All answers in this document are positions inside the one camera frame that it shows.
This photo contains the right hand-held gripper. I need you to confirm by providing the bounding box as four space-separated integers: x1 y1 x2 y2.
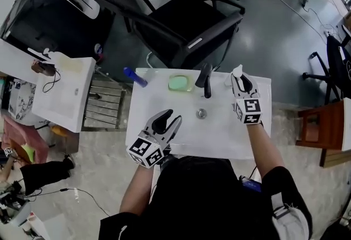
230 71 264 126

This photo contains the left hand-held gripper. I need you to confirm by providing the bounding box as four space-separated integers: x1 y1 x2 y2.
126 109 183 170

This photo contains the person's left forearm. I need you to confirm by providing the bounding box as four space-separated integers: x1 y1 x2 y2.
119 163 155 216

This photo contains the person's right forearm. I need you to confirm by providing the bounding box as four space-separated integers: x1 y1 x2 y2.
245 122 286 180

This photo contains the grey shoulder bag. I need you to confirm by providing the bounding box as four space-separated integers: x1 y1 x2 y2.
271 193 308 240

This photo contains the clear yellow pump bottle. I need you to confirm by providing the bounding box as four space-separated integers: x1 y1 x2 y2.
43 48 84 74

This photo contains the dark grey faucet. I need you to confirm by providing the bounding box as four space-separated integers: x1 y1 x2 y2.
195 62 213 99

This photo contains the green soap bar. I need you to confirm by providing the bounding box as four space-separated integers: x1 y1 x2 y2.
168 76 190 91

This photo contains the white sink basin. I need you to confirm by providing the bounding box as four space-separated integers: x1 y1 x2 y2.
341 97 351 152
0 38 97 133
125 68 273 160

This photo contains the metal step rack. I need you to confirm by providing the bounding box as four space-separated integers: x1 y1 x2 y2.
82 67 133 131

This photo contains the person's black shirt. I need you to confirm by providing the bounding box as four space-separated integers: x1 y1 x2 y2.
98 155 314 240

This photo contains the black mesh office chair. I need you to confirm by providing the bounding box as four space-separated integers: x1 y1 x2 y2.
78 0 246 69

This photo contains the blue battery pack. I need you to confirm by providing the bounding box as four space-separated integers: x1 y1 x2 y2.
241 176 262 193

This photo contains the brown pouch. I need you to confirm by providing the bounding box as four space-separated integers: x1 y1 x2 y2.
30 60 57 77

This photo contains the pink cloth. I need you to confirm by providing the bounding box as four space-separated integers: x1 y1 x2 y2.
2 117 49 165

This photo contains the marble pattern box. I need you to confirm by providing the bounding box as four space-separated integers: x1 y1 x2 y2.
7 79 38 122

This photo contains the dark grey bin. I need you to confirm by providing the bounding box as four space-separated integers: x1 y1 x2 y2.
0 0 116 64

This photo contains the black cord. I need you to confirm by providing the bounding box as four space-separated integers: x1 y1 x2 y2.
42 68 62 94

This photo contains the black floor cable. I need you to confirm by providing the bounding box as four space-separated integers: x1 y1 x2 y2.
24 187 111 217

